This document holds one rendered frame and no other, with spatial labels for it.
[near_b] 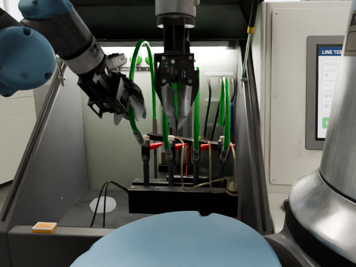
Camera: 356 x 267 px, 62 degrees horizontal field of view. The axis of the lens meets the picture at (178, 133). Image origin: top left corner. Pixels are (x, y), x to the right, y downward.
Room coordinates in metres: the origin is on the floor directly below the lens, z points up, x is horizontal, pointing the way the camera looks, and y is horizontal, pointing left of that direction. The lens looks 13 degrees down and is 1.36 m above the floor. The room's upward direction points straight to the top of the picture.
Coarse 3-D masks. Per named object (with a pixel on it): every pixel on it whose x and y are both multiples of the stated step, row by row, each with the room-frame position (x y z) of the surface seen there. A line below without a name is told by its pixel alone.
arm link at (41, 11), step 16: (32, 0) 0.50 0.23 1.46; (48, 0) 0.50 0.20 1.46; (64, 0) 0.53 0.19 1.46; (32, 16) 0.50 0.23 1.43; (48, 16) 0.51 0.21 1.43; (64, 16) 0.52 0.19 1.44; (48, 32) 0.51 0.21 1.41; (64, 32) 0.53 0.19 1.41; (80, 32) 0.55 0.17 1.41; (64, 48) 0.54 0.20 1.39; (80, 48) 0.55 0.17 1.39
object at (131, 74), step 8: (144, 40) 0.91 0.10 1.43; (136, 48) 0.82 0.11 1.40; (136, 56) 0.80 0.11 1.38; (152, 56) 1.04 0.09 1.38; (152, 64) 1.05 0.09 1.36; (152, 72) 1.07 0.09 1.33; (152, 80) 1.08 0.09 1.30; (152, 88) 1.09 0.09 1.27; (152, 96) 1.10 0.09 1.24; (128, 112) 0.73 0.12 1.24; (152, 120) 1.11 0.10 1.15; (136, 128) 0.76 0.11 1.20
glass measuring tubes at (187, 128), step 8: (176, 88) 1.14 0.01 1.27; (176, 96) 1.17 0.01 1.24; (160, 104) 1.18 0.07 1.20; (192, 104) 1.17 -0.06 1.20; (160, 112) 1.18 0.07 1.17; (192, 112) 1.17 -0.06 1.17; (160, 120) 1.18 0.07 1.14; (192, 120) 1.17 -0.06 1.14; (160, 128) 1.18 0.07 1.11; (168, 128) 1.17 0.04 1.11; (184, 128) 1.17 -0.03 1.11; (192, 128) 1.17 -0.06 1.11; (184, 136) 1.17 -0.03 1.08; (192, 136) 1.17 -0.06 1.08; (160, 152) 1.18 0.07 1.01; (176, 152) 1.17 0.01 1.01; (184, 152) 1.17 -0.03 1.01; (160, 160) 1.18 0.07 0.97; (176, 160) 1.17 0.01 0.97; (184, 160) 1.17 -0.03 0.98; (160, 168) 1.15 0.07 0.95; (176, 168) 1.14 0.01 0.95; (184, 168) 1.14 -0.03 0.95; (192, 168) 1.14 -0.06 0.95
